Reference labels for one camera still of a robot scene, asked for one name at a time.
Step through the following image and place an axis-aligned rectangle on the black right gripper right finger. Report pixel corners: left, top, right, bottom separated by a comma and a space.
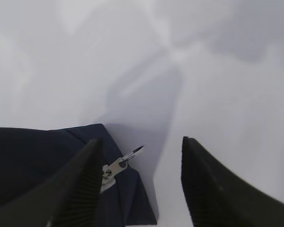
181, 137, 284, 227

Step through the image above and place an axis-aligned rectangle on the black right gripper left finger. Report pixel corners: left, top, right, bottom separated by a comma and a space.
0, 139, 103, 227

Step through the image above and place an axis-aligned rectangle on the navy blue lunch bag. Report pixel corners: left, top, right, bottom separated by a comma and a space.
0, 124, 157, 227

